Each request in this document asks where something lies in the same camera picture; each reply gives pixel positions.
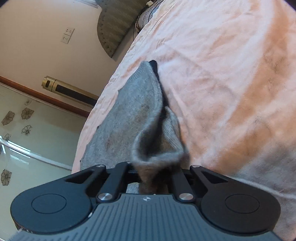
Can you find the pink bed sheet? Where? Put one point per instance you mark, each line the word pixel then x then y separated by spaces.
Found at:
pixel 228 71

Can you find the white wall socket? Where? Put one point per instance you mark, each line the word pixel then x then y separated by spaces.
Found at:
pixel 65 39
pixel 69 31

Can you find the grey navy sequin sweater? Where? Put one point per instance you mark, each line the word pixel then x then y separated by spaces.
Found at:
pixel 141 129

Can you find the white sliding wardrobe door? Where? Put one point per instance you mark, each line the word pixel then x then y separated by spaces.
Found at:
pixel 38 145

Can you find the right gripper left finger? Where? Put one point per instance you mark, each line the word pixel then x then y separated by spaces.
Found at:
pixel 63 204

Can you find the brown wooden door frame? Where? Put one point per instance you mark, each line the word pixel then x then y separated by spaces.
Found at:
pixel 44 98

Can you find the green upholstered headboard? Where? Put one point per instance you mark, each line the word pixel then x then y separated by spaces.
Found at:
pixel 115 20

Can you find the gold tower fan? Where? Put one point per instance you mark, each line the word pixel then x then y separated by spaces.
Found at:
pixel 69 91

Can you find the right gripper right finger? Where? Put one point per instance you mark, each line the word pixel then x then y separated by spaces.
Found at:
pixel 227 204

